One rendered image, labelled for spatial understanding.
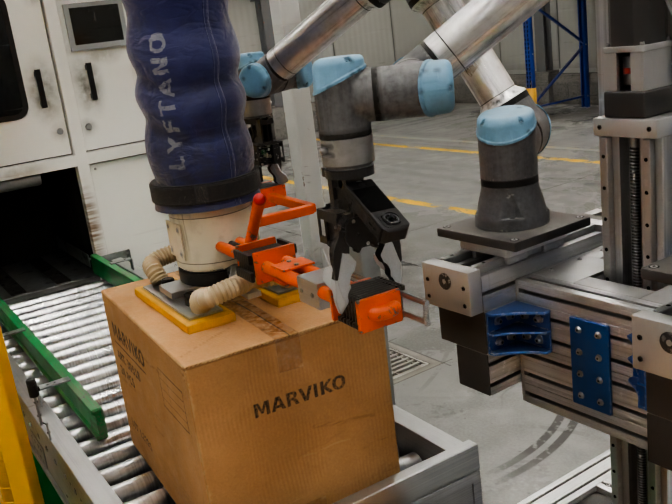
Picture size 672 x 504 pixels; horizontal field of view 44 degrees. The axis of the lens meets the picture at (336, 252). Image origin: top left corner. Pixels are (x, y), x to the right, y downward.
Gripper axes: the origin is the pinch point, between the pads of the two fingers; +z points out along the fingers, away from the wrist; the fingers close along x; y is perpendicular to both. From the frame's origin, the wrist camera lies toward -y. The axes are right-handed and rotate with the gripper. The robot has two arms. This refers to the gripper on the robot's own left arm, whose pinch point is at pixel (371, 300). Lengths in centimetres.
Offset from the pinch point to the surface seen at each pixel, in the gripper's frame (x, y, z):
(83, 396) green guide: 26, 105, 45
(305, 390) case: -0.4, 28.2, 24.7
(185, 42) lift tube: 4, 51, -39
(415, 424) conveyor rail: -32, 41, 49
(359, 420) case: -10.8, 28.0, 34.6
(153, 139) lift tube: 11, 58, -22
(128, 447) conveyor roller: 21, 88, 54
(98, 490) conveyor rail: 34, 64, 49
